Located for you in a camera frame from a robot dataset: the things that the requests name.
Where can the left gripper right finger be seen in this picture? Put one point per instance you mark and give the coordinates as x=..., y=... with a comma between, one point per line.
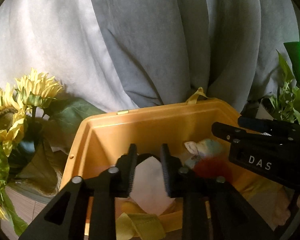
x=212, y=208

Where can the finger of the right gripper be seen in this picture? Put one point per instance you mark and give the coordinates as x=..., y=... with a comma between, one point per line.
x=239, y=134
x=272, y=127

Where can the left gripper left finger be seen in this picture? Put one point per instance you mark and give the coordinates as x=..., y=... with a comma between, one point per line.
x=80, y=199

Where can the pastel small plush toy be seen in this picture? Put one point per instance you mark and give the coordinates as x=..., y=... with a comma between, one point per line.
x=204, y=149

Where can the red green fluffy plush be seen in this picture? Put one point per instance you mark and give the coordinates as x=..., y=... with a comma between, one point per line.
x=213, y=168

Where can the white square cloth pad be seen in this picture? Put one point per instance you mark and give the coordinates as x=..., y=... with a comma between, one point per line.
x=148, y=190

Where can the black mouse plush toy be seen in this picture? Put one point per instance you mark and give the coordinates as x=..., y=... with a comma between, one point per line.
x=142, y=157

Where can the person right hand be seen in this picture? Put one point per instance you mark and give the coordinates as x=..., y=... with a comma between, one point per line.
x=281, y=212

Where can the potted green plant white pot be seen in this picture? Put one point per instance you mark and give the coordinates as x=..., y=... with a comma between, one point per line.
x=281, y=100

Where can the orange plastic crate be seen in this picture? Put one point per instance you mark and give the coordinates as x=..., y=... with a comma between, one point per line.
x=102, y=139

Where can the sunflower bouquet in vase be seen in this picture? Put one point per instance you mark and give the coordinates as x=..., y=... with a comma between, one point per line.
x=36, y=124

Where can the grey curtain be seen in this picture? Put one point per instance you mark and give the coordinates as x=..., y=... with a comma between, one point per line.
x=164, y=50

